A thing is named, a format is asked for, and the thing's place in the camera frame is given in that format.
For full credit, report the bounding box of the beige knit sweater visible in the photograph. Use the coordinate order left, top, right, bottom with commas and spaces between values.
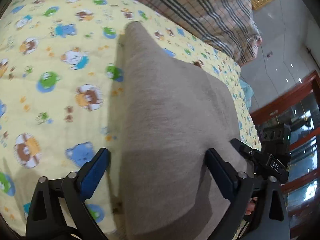
107, 21, 253, 240

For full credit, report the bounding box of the plaid quilt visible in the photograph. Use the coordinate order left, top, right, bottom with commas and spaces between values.
25, 0, 263, 67

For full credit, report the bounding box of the teal cloth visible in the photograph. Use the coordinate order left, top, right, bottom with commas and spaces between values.
239, 77, 253, 113

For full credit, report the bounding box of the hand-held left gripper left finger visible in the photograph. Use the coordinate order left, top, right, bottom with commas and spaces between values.
25, 147, 110, 240

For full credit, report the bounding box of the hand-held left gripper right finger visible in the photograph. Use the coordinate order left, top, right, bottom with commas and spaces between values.
204, 148, 292, 240

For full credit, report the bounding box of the yellow bear-print bed sheet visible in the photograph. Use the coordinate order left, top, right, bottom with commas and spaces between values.
0, 0, 262, 238

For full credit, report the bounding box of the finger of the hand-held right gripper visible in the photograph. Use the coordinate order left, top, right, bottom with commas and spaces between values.
230, 139, 270, 170

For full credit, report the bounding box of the person's right hand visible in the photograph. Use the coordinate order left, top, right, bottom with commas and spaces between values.
245, 197, 258, 217

